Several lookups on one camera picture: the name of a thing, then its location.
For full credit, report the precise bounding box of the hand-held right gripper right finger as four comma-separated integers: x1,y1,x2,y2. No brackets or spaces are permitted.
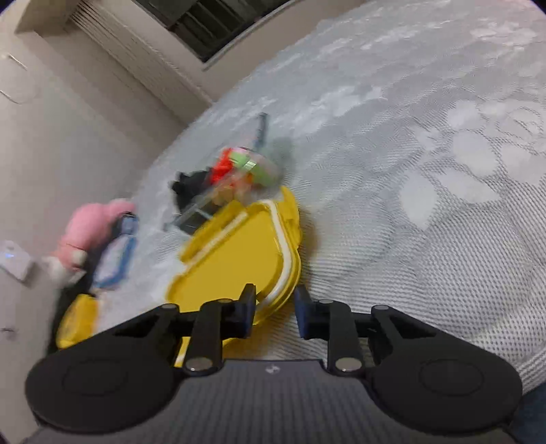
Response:
293,284,438,377

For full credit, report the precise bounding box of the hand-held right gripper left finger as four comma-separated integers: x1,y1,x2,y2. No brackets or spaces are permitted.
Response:
112,283,257,377

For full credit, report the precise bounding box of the yellow plastic lid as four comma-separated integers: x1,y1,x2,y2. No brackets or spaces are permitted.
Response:
168,187,304,368

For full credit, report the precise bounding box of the green toy with orange carrot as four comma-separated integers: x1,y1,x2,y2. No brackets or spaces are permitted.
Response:
228,147,281,189

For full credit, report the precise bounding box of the red toy figure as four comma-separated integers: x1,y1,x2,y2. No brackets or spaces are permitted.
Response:
208,149,233,185

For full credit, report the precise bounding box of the clear glass container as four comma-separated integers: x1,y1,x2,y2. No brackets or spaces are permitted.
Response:
164,113,295,236

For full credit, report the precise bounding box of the white floral cloth desktop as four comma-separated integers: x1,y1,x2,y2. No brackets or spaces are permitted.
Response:
98,0,546,394

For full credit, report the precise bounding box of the black object in glass container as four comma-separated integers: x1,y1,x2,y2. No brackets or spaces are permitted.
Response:
171,170,214,214

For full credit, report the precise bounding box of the light blue toy phone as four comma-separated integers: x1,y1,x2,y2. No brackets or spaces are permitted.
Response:
93,233,138,293

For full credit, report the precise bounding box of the yellow plastic container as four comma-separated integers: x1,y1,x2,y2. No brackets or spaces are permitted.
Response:
55,294,103,350

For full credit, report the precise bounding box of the pink plush toy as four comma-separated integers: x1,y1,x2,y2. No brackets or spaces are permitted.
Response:
43,198,137,285

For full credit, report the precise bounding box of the small white device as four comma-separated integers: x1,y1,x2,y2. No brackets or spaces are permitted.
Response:
0,240,35,283

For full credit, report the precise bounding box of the white pleated curtain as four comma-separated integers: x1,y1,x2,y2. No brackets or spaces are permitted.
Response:
68,0,214,117

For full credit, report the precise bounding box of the dark window with bars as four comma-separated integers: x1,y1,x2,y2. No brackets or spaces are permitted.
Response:
132,0,296,71

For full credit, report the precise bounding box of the white wall cable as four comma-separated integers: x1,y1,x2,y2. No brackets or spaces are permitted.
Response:
0,53,29,106

